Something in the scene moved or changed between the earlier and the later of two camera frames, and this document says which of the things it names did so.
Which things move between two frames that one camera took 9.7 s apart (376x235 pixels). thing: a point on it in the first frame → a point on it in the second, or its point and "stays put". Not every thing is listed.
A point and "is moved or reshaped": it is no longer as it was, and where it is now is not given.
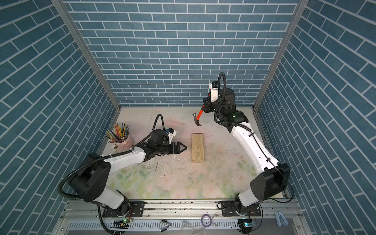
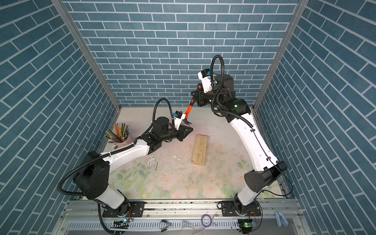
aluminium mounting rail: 180,217 stays put
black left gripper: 177,148 → 181,131
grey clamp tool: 280,220 stays put
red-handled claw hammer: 197,117 → 188,111
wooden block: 197,148 is moved or reshaped
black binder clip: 164,225 stays put
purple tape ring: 209,216 stays put
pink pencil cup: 126,145 stays put
